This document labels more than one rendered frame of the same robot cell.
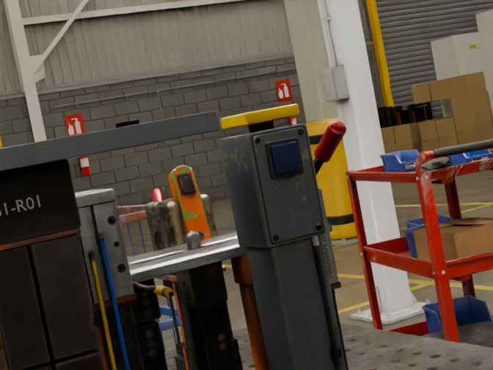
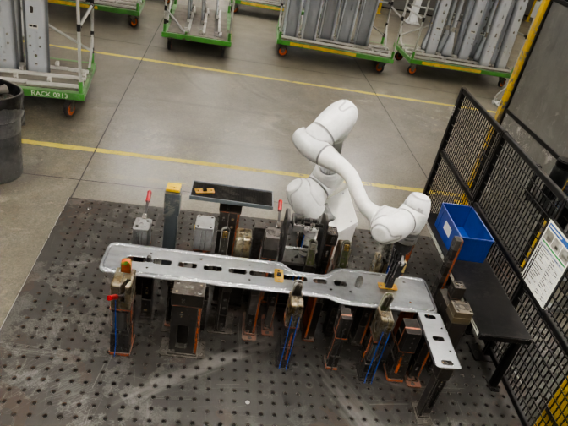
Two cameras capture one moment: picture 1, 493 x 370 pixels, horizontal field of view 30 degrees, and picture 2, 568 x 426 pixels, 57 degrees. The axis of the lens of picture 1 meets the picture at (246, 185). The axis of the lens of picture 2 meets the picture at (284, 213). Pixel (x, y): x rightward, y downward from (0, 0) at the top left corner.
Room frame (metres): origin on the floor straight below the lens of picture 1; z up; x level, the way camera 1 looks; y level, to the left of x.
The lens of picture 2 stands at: (2.66, 1.06, 2.37)
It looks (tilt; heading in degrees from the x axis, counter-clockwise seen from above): 32 degrees down; 198
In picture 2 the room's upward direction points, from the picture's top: 12 degrees clockwise
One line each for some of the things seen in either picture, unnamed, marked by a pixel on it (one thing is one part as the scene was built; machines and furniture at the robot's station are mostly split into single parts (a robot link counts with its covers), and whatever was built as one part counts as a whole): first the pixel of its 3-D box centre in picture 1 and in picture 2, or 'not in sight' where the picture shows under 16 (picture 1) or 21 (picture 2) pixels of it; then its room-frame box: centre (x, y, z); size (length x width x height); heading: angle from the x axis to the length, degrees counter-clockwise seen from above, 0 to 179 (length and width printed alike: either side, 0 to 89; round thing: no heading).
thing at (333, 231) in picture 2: not in sight; (322, 266); (0.72, 0.67, 0.91); 0.07 x 0.05 x 0.42; 26
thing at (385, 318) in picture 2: not in sight; (374, 345); (1.01, 1.02, 0.87); 0.12 x 0.09 x 0.35; 26
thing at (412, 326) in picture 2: not in sight; (401, 350); (0.94, 1.13, 0.84); 0.11 x 0.10 x 0.28; 26
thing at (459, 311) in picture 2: not in sight; (447, 338); (0.80, 1.28, 0.88); 0.08 x 0.08 x 0.36; 26
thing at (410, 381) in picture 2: not in sight; (421, 353); (0.92, 1.21, 0.84); 0.11 x 0.06 x 0.29; 26
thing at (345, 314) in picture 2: not in sight; (338, 340); (1.04, 0.88, 0.84); 0.11 x 0.08 x 0.29; 26
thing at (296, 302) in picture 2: not in sight; (288, 330); (1.14, 0.69, 0.87); 0.12 x 0.09 x 0.35; 26
